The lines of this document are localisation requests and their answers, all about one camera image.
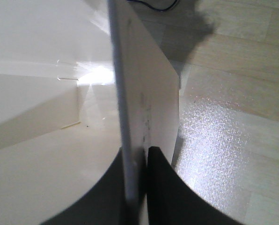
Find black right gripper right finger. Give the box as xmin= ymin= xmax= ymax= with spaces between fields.
xmin=147 ymin=147 xmax=239 ymax=225

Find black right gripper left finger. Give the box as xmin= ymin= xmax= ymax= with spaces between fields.
xmin=43 ymin=150 xmax=127 ymax=225

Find white plastic trash bin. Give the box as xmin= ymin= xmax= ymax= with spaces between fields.
xmin=0 ymin=0 xmax=179 ymax=225

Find black power cable on floor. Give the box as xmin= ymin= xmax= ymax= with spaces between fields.
xmin=126 ymin=0 xmax=180 ymax=12

